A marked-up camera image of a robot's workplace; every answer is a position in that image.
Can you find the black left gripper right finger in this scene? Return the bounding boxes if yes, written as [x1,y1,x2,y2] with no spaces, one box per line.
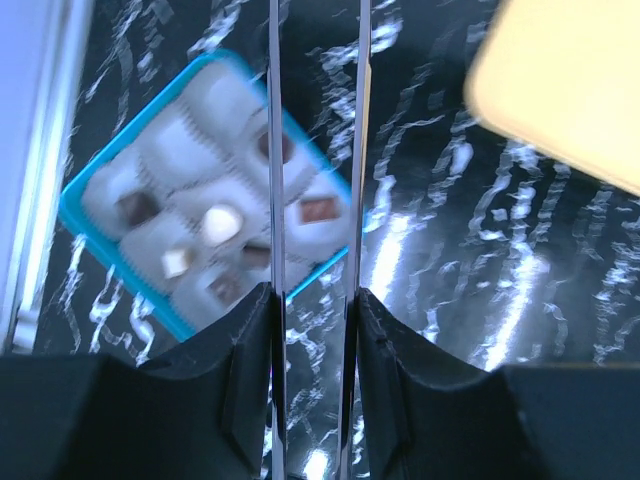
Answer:
[356,290,639,479]

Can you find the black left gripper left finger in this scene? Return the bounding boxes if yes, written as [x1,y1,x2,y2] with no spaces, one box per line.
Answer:
[1,283,271,479]

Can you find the dark chocolate edge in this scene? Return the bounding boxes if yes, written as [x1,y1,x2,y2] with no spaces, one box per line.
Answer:
[208,274,243,306]

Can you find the white chocolate bar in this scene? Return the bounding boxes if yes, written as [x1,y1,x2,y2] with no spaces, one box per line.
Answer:
[161,248,193,279]

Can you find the white chocolate round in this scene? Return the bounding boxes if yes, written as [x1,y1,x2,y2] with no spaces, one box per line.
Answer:
[201,204,244,246]

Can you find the metal tongs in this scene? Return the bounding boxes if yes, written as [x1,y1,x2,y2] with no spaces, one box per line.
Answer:
[267,0,372,479]

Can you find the dark chocolate square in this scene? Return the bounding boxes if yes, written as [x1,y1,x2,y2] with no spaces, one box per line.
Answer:
[117,191,159,227]
[242,243,271,270]

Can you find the brown chocolate block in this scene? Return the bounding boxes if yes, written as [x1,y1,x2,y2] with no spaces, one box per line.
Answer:
[299,196,340,224]

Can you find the dark chocolate top piece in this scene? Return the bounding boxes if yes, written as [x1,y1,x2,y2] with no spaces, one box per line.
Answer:
[257,132,295,164]

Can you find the blue chocolate tin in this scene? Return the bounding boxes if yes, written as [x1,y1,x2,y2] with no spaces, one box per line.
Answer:
[58,48,366,344]

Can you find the yellow tray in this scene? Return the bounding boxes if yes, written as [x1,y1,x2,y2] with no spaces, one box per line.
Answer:
[464,0,639,194]

